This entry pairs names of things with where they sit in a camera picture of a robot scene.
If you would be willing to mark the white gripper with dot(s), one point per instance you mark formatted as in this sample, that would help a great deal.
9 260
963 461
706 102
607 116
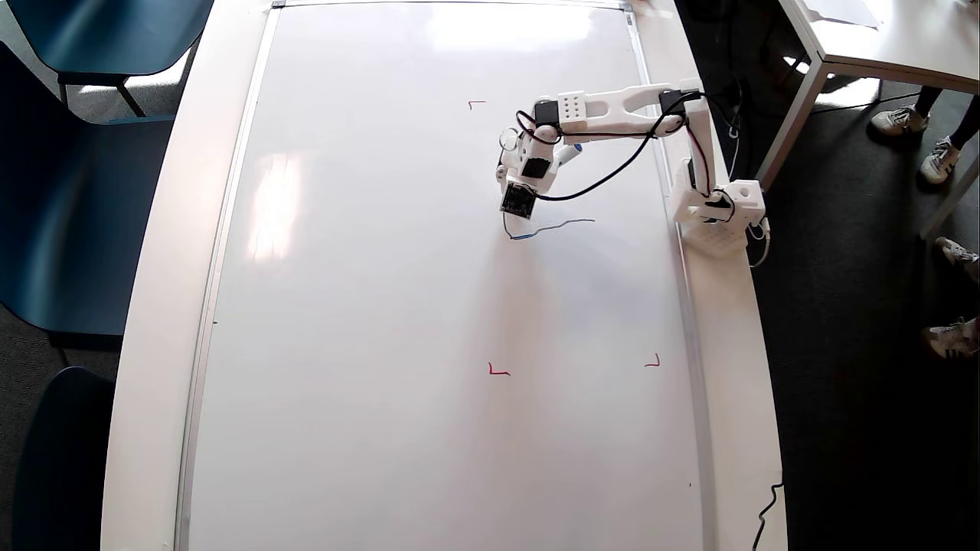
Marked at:
503 175

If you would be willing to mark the white marker pen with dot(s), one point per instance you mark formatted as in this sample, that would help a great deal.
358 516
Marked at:
570 153

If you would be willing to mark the large white whiteboard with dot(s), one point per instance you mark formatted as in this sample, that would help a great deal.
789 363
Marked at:
383 306

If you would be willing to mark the black trouser leg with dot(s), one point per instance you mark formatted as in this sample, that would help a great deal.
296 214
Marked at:
968 122
929 101

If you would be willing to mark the white side table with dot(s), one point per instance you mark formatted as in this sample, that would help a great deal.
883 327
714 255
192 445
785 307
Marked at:
919 46

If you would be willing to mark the blue chair with metal legs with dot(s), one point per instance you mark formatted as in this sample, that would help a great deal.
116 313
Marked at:
107 34

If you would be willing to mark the white sneaker with black stripes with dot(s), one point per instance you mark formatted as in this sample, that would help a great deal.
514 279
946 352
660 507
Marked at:
953 340

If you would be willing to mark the large blue chair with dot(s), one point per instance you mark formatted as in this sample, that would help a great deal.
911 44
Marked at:
69 214

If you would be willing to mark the dark blue round chair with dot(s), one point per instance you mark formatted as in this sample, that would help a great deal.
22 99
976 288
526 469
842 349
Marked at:
65 467

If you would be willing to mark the black wrist camera board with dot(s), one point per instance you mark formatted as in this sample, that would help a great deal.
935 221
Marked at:
518 200

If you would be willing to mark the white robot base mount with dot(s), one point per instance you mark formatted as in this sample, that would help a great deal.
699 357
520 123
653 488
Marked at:
720 241

